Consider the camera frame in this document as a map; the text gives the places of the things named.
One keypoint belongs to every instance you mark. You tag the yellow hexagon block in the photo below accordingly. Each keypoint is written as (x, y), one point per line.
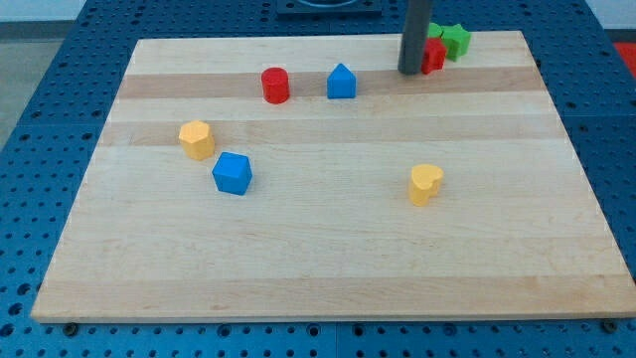
(197, 140)

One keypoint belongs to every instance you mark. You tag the green star block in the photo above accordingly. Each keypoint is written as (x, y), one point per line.
(457, 40)

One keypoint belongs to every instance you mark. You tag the wooden board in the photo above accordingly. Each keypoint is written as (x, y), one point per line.
(325, 230)

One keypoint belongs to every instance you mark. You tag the green block behind rod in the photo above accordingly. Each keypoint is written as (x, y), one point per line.
(434, 30)

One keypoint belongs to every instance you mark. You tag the yellow heart block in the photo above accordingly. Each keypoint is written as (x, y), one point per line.
(424, 182)

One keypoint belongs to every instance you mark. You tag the red cylinder block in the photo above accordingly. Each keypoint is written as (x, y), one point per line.
(275, 85)

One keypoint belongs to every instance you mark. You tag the blue cube block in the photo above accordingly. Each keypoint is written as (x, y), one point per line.
(232, 173)

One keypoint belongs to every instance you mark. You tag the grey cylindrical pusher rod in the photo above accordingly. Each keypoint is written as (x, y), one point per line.
(414, 34)

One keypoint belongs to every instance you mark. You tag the blue triangle house block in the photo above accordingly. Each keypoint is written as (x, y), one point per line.
(341, 83)

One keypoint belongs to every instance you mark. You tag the red star block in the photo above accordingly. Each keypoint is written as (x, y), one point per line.
(433, 56)

